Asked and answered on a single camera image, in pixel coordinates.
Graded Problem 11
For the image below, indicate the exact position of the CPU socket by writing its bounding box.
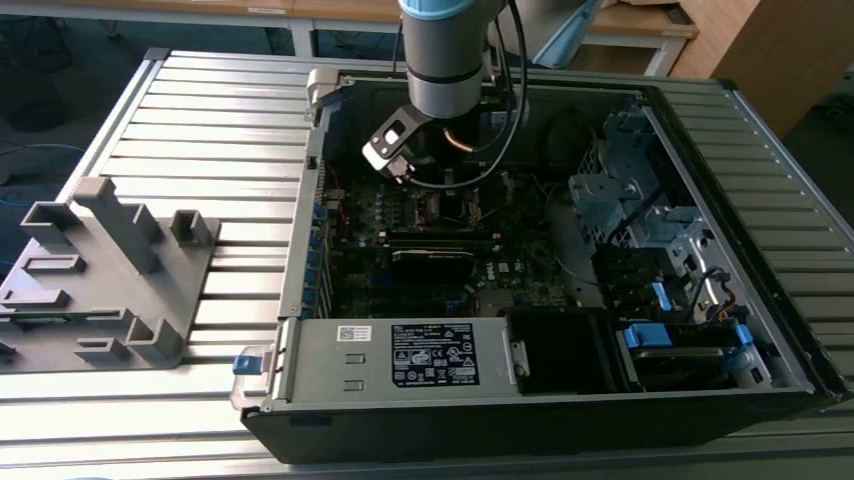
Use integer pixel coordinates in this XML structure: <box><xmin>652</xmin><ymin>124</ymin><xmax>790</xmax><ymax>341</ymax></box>
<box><xmin>414</xmin><ymin>188</ymin><xmax>484</xmax><ymax>232</ymax></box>

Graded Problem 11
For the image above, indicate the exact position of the black RAM slot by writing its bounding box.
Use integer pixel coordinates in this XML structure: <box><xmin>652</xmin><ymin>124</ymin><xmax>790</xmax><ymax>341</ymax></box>
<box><xmin>389</xmin><ymin>233</ymin><xmax>498</xmax><ymax>241</ymax></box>
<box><xmin>389</xmin><ymin>228</ymin><xmax>497</xmax><ymax>236</ymax></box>
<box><xmin>390</xmin><ymin>243</ymin><xmax>501</xmax><ymax>252</ymax></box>
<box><xmin>389</xmin><ymin>238</ymin><xmax>500</xmax><ymax>247</ymax></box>

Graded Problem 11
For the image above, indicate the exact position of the green motherboard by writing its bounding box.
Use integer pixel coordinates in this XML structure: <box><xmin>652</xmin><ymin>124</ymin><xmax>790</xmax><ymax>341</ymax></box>
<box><xmin>319</xmin><ymin>164</ymin><xmax>602</xmax><ymax>321</ymax></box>

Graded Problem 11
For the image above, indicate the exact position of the black graphics card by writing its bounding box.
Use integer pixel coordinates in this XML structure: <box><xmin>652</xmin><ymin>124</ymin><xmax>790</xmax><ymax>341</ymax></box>
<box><xmin>390</xmin><ymin>248</ymin><xmax>477</xmax><ymax>286</ymax></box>

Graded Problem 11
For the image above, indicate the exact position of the silver metal drive cage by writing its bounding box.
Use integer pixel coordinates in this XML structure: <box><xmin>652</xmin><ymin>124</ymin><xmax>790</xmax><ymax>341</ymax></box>
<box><xmin>566</xmin><ymin>110</ymin><xmax>720</xmax><ymax>306</ymax></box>

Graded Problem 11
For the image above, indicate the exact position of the brown chipset heatsink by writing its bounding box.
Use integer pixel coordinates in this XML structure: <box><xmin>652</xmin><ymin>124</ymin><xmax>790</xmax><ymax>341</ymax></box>
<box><xmin>477</xmin><ymin>288</ymin><xmax>517</xmax><ymax>317</ymax></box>

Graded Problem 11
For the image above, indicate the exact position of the silver power supply unit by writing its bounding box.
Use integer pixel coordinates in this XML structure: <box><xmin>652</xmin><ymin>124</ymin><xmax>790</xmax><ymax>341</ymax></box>
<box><xmin>270</xmin><ymin>317</ymin><xmax>533</xmax><ymax>404</ymax></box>

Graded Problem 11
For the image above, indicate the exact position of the wooden cabinet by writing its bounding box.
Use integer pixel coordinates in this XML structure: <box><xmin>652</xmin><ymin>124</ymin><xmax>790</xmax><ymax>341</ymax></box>
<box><xmin>670</xmin><ymin>0</ymin><xmax>854</xmax><ymax>141</ymax></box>

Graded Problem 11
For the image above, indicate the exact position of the grey plastic parts rack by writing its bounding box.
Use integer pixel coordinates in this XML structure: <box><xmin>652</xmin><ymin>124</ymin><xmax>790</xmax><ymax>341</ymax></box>
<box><xmin>0</xmin><ymin>175</ymin><xmax>223</xmax><ymax>374</ymax></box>

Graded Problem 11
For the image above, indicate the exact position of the black hard disk drive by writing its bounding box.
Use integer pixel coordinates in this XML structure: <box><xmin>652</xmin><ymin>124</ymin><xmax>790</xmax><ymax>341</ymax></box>
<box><xmin>630</xmin><ymin>347</ymin><xmax>729</xmax><ymax>392</ymax></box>

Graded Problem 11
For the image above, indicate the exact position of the black open PC case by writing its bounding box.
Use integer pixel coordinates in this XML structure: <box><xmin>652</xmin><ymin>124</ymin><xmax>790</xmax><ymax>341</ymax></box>
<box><xmin>230</xmin><ymin>67</ymin><xmax>854</xmax><ymax>466</ymax></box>

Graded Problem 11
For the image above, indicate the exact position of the green RAM stick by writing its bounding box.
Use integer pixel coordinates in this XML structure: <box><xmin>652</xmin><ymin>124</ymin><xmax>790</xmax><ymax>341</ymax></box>
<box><xmin>12</xmin><ymin>310</ymin><xmax>126</xmax><ymax>324</ymax></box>

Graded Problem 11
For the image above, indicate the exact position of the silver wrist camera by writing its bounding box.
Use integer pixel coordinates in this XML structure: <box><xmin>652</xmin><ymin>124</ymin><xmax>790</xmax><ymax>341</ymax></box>
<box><xmin>361</xmin><ymin>104</ymin><xmax>429</xmax><ymax>184</ymax></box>

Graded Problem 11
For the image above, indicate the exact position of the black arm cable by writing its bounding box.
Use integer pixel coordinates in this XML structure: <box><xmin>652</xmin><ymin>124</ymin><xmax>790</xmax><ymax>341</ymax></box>
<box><xmin>406</xmin><ymin>0</ymin><xmax>533</xmax><ymax>190</ymax></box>

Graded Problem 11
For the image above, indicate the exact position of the beige case latch handle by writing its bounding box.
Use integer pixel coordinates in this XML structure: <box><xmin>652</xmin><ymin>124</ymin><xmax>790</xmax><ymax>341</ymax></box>
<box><xmin>305</xmin><ymin>68</ymin><xmax>343</xmax><ymax>121</ymax></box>

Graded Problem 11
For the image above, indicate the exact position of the wooden desk white frame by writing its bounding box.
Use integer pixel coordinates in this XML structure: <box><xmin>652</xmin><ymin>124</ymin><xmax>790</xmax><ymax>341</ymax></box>
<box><xmin>0</xmin><ymin>0</ymin><xmax>299</xmax><ymax>56</ymax></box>
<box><xmin>293</xmin><ymin>0</ymin><xmax>701</xmax><ymax>76</ymax></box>

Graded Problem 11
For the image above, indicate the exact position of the coloured wire bundle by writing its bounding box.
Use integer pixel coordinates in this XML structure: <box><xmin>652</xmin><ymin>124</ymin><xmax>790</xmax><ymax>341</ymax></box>
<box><xmin>686</xmin><ymin>267</ymin><xmax>753</xmax><ymax>326</ymax></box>

